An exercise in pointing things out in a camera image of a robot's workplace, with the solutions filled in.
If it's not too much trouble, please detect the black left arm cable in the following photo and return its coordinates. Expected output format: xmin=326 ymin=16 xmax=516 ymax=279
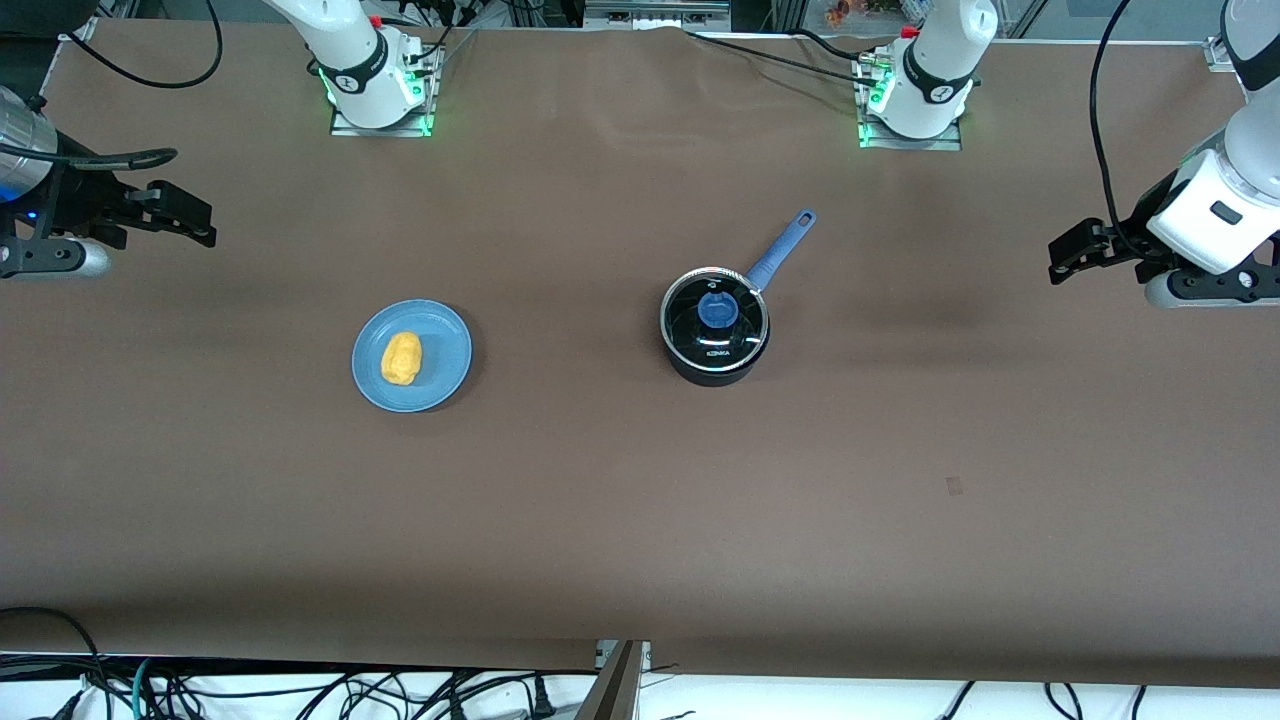
xmin=1088 ymin=0 xmax=1151 ymax=256

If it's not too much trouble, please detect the grey metal rail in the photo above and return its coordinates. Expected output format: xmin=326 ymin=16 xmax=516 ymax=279
xmin=585 ymin=0 xmax=732 ymax=30

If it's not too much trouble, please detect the aluminium profile bar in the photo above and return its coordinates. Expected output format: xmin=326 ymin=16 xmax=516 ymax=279
xmin=574 ymin=640 xmax=652 ymax=720

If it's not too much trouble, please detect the dark pot with blue handle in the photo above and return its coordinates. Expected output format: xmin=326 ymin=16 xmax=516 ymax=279
xmin=660 ymin=208 xmax=818 ymax=388

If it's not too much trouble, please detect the thick black cable loop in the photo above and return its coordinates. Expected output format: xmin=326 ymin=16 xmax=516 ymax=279
xmin=0 ymin=605 xmax=106 ymax=720

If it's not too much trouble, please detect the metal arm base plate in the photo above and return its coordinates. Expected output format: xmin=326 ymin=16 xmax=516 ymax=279
xmin=328 ymin=38 xmax=437 ymax=137
xmin=855 ymin=52 xmax=965 ymax=151

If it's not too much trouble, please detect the round blue plate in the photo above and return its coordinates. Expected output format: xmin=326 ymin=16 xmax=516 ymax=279
xmin=352 ymin=299 xmax=473 ymax=413

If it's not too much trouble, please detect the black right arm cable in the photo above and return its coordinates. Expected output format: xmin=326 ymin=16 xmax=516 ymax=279
xmin=0 ymin=0 xmax=223 ymax=173

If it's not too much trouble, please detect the brown table cover sheet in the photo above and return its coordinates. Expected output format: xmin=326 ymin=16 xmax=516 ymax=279
xmin=0 ymin=18 xmax=1280 ymax=689

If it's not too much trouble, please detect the yellow potato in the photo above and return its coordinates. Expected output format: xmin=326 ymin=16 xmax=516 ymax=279
xmin=380 ymin=333 xmax=425 ymax=387

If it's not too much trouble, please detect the tangled black cable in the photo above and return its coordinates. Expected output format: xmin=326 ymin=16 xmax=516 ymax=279
xmin=150 ymin=668 xmax=531 ymax=720

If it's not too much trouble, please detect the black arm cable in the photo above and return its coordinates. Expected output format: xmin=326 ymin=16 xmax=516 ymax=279
xmin=1088 ymin=0 xmax=1151 ymax=256
xmin=0 ymin=0 xmax=223 ymax=173

